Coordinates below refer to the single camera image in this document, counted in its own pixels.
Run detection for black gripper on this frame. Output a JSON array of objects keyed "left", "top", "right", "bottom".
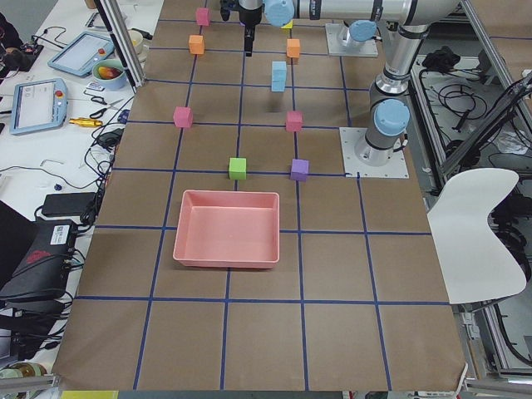
[{"left": 239, "top": 3, "right": 263, "bottom": 57}]

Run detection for light blue foam block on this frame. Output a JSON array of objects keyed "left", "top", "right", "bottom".
[
  {"left": 271, "top": 79, "right": 286, "bottom": 92},
  {"left": 271, "top": 61, "right": 288, "bottom": 82}
]

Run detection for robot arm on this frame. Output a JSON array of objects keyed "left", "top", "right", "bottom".
[
  {"left": 219, "top": 1, "right": 458, "bottom": 106},
  {"left": 341, "top": 20, "right": 377, "bottom": 48}
]

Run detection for orange foam block near base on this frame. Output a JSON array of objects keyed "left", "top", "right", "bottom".
[{"left": 286, "top": 38, "right": 301, "bottom": 59}]

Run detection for pink foam block right outer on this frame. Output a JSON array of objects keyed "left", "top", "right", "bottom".
[{"left": 195, "top": 7, "right": 210, "bottom": 27}]

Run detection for pink foam block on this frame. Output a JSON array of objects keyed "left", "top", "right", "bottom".
[
  {"left": 195, "top": 7, "right": 210, "bottom": 27},
  {"left": 285, "top": 111, "right": 303, "bottom": 132},
  {"left": 173, "top": 106, "right": 194, "bottom": 128}
]

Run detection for orange foam block outer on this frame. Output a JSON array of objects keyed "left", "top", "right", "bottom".
[{"left": 188, "top": 35, "right": 205, "bottom": 55}]

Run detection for pink foam block left inner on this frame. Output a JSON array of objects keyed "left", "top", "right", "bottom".
[{"left": 285, "top": 111, "right": 303, "bottom": 132}]

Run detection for pink foam block left outer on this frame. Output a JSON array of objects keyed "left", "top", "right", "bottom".
[{"left": 173, "top": 106, "right": 194, "bottom": 128}]

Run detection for cream bowl with lemon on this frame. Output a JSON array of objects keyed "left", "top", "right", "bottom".
[{"left": 128, "top": 30, "right": 149, "bottom": 62}]

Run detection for green foam block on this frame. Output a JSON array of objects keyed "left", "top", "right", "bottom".
[{"left": 229, "top": 157, "right": 247, "bottom": 180}]

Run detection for purple foam block left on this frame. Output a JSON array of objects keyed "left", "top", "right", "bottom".
[{"left": 289, "top": 159, "right": 309, "bottom": 182}]

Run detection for blue bowl with fruit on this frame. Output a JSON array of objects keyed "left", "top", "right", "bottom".
[{"left": 92, "top": 59, "right": 127, "bottom": 91}]

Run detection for black scissors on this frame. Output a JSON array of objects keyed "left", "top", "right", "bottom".
[{"left": 89, "top": 96, "right": 122, "bottom": 120}]

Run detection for teach pendant far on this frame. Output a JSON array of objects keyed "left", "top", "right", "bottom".
[{"left": 47, "top": 32, "right": 115, "bottom": 77}]

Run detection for teach pendant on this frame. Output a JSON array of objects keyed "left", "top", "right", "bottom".
[
  {"left": 9, "top": 78, "right": 68, "bottom": 135},
  {"left": 47, "top": 32, "right": 115, "bottom": 77}
]

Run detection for pink plastic tray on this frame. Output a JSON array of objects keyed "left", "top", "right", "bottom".
[{"left": 173, "top": 190, "right": 280, "bottom": 269}]

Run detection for teach pendant near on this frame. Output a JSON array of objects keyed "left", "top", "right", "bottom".
[{"left": 9, "top": 78, "right": 68, "bottom": 135}]

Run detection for black power adapter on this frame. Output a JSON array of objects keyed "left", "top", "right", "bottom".
[{"left": 41, "top": 192, "right": 96, "bottom": 217}]

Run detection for black laptop bag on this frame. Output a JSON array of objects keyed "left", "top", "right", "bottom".
[{"left": 1, "top": 219, "right": 78, "bottom": 303}]

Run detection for white chair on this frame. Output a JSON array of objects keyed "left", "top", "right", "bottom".
[{"left": 427, "top": 168, "right": 526, "bottom": 304}]

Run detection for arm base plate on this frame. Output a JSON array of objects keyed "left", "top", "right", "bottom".
[
  {"left": 325, "top": 23, "right": 378, "bottom": 58},
  {"left": 339, "top": 127, "right": 409, "bottom": 179}
]

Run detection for aluminium frame post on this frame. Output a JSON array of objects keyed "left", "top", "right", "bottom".
[{"left": 95, "top": 0, "right": 145, "bottom": 91}]

